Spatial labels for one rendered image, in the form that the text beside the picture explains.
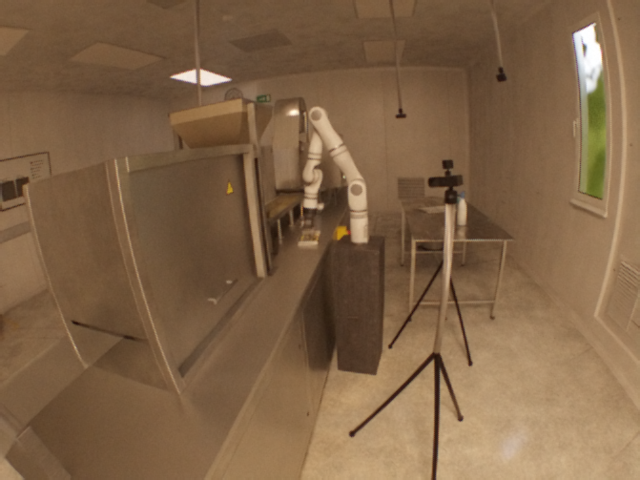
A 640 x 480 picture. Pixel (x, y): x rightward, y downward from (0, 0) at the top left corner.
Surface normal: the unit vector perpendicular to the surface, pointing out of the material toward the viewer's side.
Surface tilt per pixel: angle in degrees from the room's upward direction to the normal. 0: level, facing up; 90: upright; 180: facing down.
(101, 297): 90
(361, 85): 90
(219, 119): 118
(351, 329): 90
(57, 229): 90
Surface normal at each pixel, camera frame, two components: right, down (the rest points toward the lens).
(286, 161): -0.18, 0.31
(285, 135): -0.20, -0.01
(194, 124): -0.14, 0.72
